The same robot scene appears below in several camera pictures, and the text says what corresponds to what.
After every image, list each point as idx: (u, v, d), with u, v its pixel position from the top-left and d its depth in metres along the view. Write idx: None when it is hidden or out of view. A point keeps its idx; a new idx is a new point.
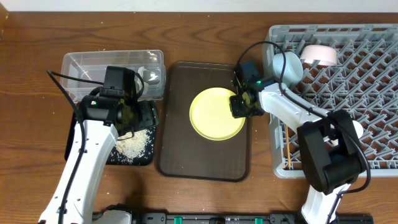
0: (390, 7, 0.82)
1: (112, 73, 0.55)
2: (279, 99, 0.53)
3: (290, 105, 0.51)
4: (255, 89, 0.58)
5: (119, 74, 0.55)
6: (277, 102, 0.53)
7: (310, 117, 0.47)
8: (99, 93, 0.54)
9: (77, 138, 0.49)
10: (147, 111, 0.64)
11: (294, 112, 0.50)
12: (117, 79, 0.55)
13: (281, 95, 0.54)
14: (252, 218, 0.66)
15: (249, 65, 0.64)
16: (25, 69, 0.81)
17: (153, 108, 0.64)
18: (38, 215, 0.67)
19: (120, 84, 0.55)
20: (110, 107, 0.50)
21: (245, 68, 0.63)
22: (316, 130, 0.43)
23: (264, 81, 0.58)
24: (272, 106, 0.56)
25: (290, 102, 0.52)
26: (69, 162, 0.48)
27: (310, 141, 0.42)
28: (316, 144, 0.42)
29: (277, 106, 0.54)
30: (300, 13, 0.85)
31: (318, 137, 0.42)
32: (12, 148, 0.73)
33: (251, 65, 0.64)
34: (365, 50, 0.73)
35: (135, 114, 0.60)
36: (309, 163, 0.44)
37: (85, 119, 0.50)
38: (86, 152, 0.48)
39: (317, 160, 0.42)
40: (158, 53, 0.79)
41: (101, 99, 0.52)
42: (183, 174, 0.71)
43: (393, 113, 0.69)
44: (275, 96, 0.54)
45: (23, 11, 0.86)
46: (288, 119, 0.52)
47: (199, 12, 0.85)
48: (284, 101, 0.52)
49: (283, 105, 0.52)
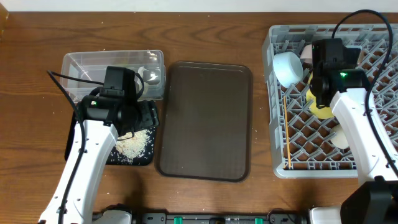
0: (390, 7, 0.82)
1: (111, 73, 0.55)
2: (357, 114, 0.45)
3: (370, 137, 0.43)
4: (334, 79, 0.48)
5: (118, 74, 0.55)
6: (346, 116, 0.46)
7: (385, 173, 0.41)
8: (99, 93, 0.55)
9: (77, 138, 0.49)
10: (147, 111, 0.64)
11: (371, 151, 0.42)
12: (116, 79, 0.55)
13: (364, 113, 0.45)
14: (252, 218, 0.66)
15: (333, 47, 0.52)
16: (25, 69, 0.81)
17: (153, 108, 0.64)
18: (38, 215, 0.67)
19: (119, 84, 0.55)
20: (110, 107, 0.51)
21: (329, 48, 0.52)
22: (387, 191, 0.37)
23: (349, 78, 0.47)
24: (344, 112, 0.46)
25: (369, 130, 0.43)
26: (69, 161, 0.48)
27: (372, 201, 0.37)
28: (378, 206, 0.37)
29: (349, 118, 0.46)
30: (300, 12, 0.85)
31: (385, 201, 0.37)
32: (13, 148, 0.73)
33: (336, 48, 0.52)
34: (365, 50, 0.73)
35: (135, 114, 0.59)
36: (357, 211, 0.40)
37: (85, 119, 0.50)
38: (86, 152, 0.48)
39: (369, 216, 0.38)
40: (158, 53, 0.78)
41: (100, 99, 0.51)
42: (183, 173, 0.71)
43: (393, 114, 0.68)
44: (356, 114, 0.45)
45: (23, 11, 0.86)
46: (356, 145, 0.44)
47: (199, 12, 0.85)
48: (359, 118, 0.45)
49: (362, 134, 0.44)
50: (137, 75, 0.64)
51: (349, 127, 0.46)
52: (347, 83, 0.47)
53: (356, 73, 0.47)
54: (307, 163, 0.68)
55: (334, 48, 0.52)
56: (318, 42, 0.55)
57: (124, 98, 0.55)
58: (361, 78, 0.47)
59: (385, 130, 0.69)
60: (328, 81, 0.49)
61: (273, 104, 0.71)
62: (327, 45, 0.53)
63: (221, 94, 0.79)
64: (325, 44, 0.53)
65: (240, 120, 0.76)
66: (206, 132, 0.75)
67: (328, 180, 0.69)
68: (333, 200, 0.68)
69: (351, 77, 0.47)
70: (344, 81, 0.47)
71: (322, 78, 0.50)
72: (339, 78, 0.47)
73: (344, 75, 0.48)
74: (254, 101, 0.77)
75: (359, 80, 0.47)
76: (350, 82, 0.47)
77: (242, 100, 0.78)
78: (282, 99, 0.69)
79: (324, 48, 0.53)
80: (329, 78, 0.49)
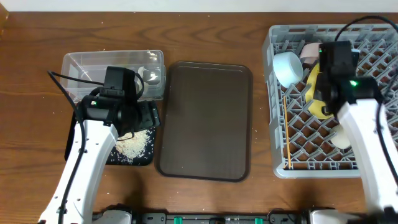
0: (390, 7, 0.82)
1: (111, 73, 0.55)
2: (368, 132, 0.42)
3: (380, 159, 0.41)
4: (344, 87, 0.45)
5: (118, 75, 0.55)
6: (355, 133, 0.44)
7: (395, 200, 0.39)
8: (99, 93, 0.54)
9: (77, 138, 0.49)
10: (147, 111, 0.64)
11: (381, 175, 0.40)
12: (116, 80, 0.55)
13: (375, 132, 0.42)
14: (252, 218, 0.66)
15: (342, 51, 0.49)
16: (25, 69, 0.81)
17: (154, 109, 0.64)
18: (38, 215, 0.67)
19: (119, 84, 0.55)
20: (110, 107, 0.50)
21: (337, 53, 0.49)
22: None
23: (359, 87, 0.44)
24: (354, 129, 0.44)
25: (380, 151, 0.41)
26: (69, 162, 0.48)
27: None
28: None
29: (359, 135, 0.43)
30: (300, 12, 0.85)
31: None
32: (12, 148, 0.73)
33: (344, 53, 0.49)
34: (365, 50, 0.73)
35: (135, 114, 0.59)
36: None
37: (85, 118, 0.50)
38: (86, 152, 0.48)
39: None
40: (158, 53, 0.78)
41: (101, 100, 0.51)
42: (183, 173, 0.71)
43: (393, 113, 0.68)
44: (367, 133, 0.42)
45: (23, 11, 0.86)
46: (365, 166, 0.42)
47: (199, 12, 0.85)
48: (369, 137, 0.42)
49: (372, 155, 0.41)
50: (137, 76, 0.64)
51: (357, 145, 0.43)
52: (357, 92, 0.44)
53: (367, 83, 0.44)
54: (307, 163, 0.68)
55: (343, 51, 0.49)
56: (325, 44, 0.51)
57: (124, 99, 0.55)
58: (372, 87, 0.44)
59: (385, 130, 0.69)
60: (337, 90, 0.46)
61: (273, 104, 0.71)
62: (335, 48, 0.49)
63: (222, 94, 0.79)
64: (333, 47, 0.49)
65: (240, 120, 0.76)
66: (206, 132, 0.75)
67: (328, 180, 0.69)
68: (334, 200, 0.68)
69: (361, 86, 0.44)
70: (355, 91, 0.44)
71: (330, 86, 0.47)
72: (349, 88, 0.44)
73: (354, 84, 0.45)
74: (254, 101, 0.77)
75: (370, 89, 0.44)
76: (360, 91, 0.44)
77: (242, 100, 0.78)
78: (282, 99, 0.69)
79: (333, 51, 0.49)
80: (337, 86, 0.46)
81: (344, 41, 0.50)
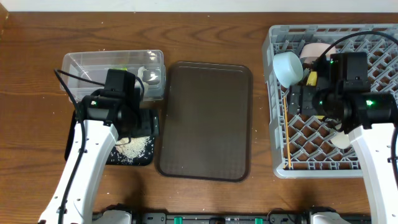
0: (390, 7, 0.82)
1: (112, 74, 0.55)
2: (382, 158, 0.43)
3: (388, 183, 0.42)
4: (360, 107, 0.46)
5: (119, 78, 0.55)
6: (367, 156, 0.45)
7: None
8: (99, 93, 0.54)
9: (77, 138, 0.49)
10: (147, 119, 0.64)
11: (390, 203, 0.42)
12: (117, 82, 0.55)
13: (388, 159, 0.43)
14: (252, 218, 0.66)
15: (356, 64, 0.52)
16: (25, 69, 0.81)
17: (155, 117, 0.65)
18: (38, 214, 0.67)
19: (120, 87, 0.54)
20: (110, 107, 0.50)
21: (351, 65, 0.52)
22: None
23: (375, 108, 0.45)
24: (367, 152, 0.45)
25: (392, 178, 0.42)
26: (69, 162, 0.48)
27: None
28: None
29: (371, 159, 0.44)
30: (300, 12, 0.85)
31: None
32: (12, 148, 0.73)
33: (356, 65, 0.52)
34: (365, 50, 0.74)
35: (135, 119, 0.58)
36: None
37: (85, 118, 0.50)
38: (86, 152, 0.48)
39: None
40: (158, 53, 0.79)
41: (101, 100, 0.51)
42: (183, 174, 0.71)
43: None
44: (379, 158, 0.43)
45: (23, 11, 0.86)
46: (374, 190, 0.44)
47: (199, 12, 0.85)
48: (382, 163, 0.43)
49: (384, 181, 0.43)
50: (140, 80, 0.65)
51: (369, 168, 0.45)
52: (373, 113, 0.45)
53: (382, 102, 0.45)
54: (307, 163, 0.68)
55: (356, 65, 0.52)
56: (339, 57, 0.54)
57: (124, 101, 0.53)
58: (388, 109, 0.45)
59: None
60: (351, 107, 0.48)
61: (273, 104, 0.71)
62: (349, 61, 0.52)
63: (222, 94, 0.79)
64: (347, 59, 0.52)
65: (240, 121, 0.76)
66: (206, 132, 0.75)
67: (328, 180, 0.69)
68: (333, 201, 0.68)
69: (377, 106, 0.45)
70: (370, 111, 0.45)
71: (345, 104, 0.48)
72: (365, 108, 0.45)
73: (370, 104, 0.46)
74: (254, 101, 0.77)
75: (387, 111, 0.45)
76: (377, 112, 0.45)
77: (242, 101, 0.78)
78: (282, 99, 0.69)
79: (346, 63, 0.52)
80: (352, 104, 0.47)
81: (359, 53, 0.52)
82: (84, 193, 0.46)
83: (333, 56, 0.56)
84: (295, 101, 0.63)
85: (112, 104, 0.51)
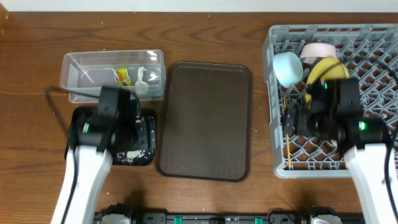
0: (390, 7, 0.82)
1: (106, 92, 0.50)
2: (377, 183, 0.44)
3: (385, 206, 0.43)
4: (354, 132, 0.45)
5: (113, 96, 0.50)
6: (363, 182, 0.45)
7: None
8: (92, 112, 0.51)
9: (68, 171, 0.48)
10: (143, 134, 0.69)
11: None
12: (111, 100, 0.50)
13: (382, 183, 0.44)
14: (252, 218, 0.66)
15: (349, 88, 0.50)
16: (25, 69, 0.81)
17: (152, 130, 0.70)
18: (38, 214, 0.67)
19: (114, 106, 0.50)
20: (103, 131, 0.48)
21: (344, 90, 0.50)
22: None
23: (369, 133, 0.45)
24: (362, 178, 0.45)
25: (387, 202, 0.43)
26: (63, 195, 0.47)
27: None
28: None
29: (367, 185, 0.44)
30: (300, 12, 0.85)
31: None
32: (12, 148, 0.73)
33: (351, 89, 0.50)
34: (365, 50, 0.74)
35: (130, 135, 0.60)
36: None
37: (77, 145, 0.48)
38: (79, 184, 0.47)
39: None
40: (158, 53, 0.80)
41: (93, 124, 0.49)
42: (183, 174, 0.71)
43: (393, 114, 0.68)
44: (375, 183, 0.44)
45: (23, 11, 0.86)
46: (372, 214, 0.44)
47: (199, 12, 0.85)
48: (377, 188, 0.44)
49: (380, 205, 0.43)
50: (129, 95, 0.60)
51: (365, 193, 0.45)
52: (366, 136, 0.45)
53: (375, 126, 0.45)
54: (307, 163, 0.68)
55: (350, 90, 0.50)
56: (331, 81, 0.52)
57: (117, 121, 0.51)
58: (380, 131, 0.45)
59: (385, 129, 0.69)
60: (345, 132, 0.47)
61: (273, 104, 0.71)
62: (342, 86, 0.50)
63: (222, 95, 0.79)
64: (340, 84, 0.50)
65: (240, 120, 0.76)
66: (206, 131, 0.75)
67: (328, 180, 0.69)
68: (333, 200, 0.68)
69: (370, 130, 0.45)
70: (364, 135, 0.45)
71: (339, 127, 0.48)
72: (358, 131, 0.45)
73: (363, 127, 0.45)
74: (254, 101, 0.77)
75: (381, 134, 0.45)
76: (370, 135, 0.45)
77: (242, 101, 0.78)
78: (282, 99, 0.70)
79: (339, 89, 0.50)
80: (346, 128, 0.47)
81: (349, 78, 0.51)
82: (90, 214, 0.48)
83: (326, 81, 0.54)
84: (291, 122, 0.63)
85: (104, 127, 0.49)
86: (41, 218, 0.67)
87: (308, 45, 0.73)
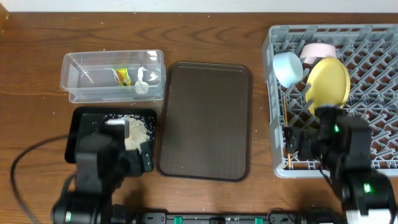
0: (389, 7, 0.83)
1: (82, 159, 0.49)
2: None
3: None
4: (357, 195, 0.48)
5: (90, 163, 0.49)
6: None
7: None
8: (76, 189, 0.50)
9: None
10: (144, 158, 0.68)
11: None
12: (88, 168, 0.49)
13: None
14: (252, 218, 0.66)
15: (360, 140, 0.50)
16: (25, 70, 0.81)
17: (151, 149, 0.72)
18: (38, 214, 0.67)
19: (94, 173, 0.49)
20: (88, 211, 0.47)
21: (356, 141, 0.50)
22: None
23: (372, 196, 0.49)
24: None
25: None
26: None
27: None
28: None
29: None
30: (300, 13, 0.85)
31: None
32: (12, 148, 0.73)
33: (361, 140, 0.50)
34: (365, 50, 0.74)
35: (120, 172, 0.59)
36: None
37: None
38: None
39: None
40: (158, 53, 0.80)
41: (77, 201, 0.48)
42: (183, 174, 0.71)
43: (393, 113, 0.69)
44: None
45: (23, 12, 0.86)
46: None
47: (199, 12, 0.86)
48: None
49: None
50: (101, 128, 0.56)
51: None
52: (370, 198, 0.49)
53: (380, 188, 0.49)
54: (307, 163, 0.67)
55: (360, 139, 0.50)
56: (343, 127, 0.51)
57: (103, 186, 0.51)
58: (385, 193, 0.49)
59: (385, 130, 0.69)
60: (349, 190, 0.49)
61: (273, 104, 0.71)
62: (354, 136, 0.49)
63: (221, 96, 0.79)
64: (352, 134, 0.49)
65: (240, 120, 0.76)
66: (206, 132, 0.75)
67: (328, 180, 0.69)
68: (333, 200, 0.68)
69: (374, 193, 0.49)
70: (367, 197, 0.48)
71: (344, 185, 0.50)
72: (362, 194, 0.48)
73: (368, 190, 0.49)
74: (254, 101, 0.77)
75: (384, 196, 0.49)
76: (374, 198, 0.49)
77: (242, 101, 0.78)
78: (282, 99, 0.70)
79: (351, 139, 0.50)
80: (351, 187, 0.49)
81: (362, 126, 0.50)
82: None
83: (337, 123, 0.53)
84: (295, 144, 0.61)
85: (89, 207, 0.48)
86: (40, 218, 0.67)
87: (307, 46, 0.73)
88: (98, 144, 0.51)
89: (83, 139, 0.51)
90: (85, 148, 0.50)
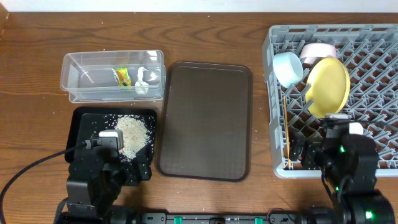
0: (390, 7, 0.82)
1: (73, 186, 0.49)
2: None
3: None
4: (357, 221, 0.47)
5: (82, 190, 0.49)
6: None
7: None
8: (71, 210, 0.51)
9: None
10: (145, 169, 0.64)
11: None
12: (80, 194, 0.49)
13: None
14: (252, 218, 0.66)
15: (367, 164, 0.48)
16: (25, 69, 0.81)
17: (149, 158, 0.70)
18: (39, 215, 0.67)
19: (86, 199, 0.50)
20: None
21: (362, 165, 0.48)
22: None
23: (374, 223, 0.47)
24: None
25: None
26: None
27: None
28: None
29: None
30: (300, 12, 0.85)
31: None
32: (12, 148, 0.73)
33: (368, 164, 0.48)
34: (365, 50, 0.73)
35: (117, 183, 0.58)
36: None
37: None
38: None
39: None
40: (158, 53, 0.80)
41: None
42: (183, 173, 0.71)
43: (393, 114, 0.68)
44: None
45: (23, 12, 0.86)
46: None
47: (199, 12, 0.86)
48: None
49: None
50: (96, 144, 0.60)
51: None
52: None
53: (380, 214, 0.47)
54: None
55: (367, 164, 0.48)
56: (350, 150, 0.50)
57: (97, 208, 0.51)
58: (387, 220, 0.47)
59: (385, 130, 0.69)
60: (351, 214, 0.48)
61: (273, 104, 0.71)
62: (359, 161, 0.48)
63: (221, 96, 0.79)
64: (358, 158, 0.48)
65: (240, 120, 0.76)
66: (206, 132, 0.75)
67: None
68: None
69: (375, 219, 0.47)
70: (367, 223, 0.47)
71: (344, 208, 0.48)
72: (363, 219, 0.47)
73: (369, 216, 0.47)
74: (254, 101, 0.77)
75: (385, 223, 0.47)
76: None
77: (242, 101, 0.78)
78: (282, 99, 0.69)
79: (357, 163, 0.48)
80: (351, 211, 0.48)
81: (369, 152, 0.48)
82: None
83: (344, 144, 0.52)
84: (298, 152, 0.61)
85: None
86: (40, 218, 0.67)
87: (306, 45, 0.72)
88: (92, 170, 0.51)
89: (78, 165, 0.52)
90: (78, 176, 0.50)
